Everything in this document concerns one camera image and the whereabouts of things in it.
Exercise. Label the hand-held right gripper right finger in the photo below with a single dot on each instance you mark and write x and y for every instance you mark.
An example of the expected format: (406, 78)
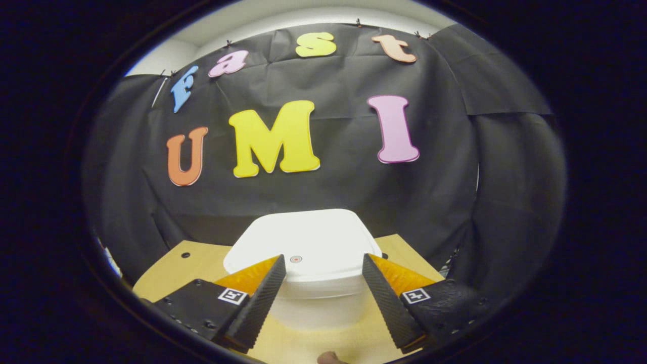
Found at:
(389, 303)

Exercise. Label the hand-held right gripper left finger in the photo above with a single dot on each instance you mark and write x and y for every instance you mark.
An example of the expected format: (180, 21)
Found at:
(258, 303)

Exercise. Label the white desktop garbage bin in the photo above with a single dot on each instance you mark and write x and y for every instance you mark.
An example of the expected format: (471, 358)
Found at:
(313, 237)

